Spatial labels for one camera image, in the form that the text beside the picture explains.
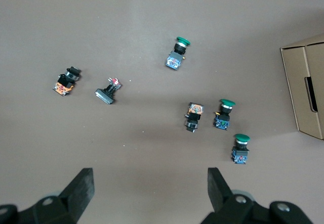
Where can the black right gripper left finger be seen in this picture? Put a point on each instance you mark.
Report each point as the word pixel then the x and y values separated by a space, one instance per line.
pixel 76 196

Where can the black square push button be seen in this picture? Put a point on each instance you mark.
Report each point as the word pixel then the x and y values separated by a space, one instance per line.
pixel 107 93

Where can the brown cardboard box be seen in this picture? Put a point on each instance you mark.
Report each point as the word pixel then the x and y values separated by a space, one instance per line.
pixel 293 87

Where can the black selector switch orange block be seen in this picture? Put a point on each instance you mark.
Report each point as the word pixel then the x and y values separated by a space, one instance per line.
pixel 64 85
pixel 194 115

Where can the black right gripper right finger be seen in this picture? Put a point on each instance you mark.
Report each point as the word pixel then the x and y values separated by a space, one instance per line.
pixel 222 198

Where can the green mushroom push button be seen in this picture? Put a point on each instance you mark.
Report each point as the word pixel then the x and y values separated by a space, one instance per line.
pixel 223 117
pixel 176 57
pixel 240 152

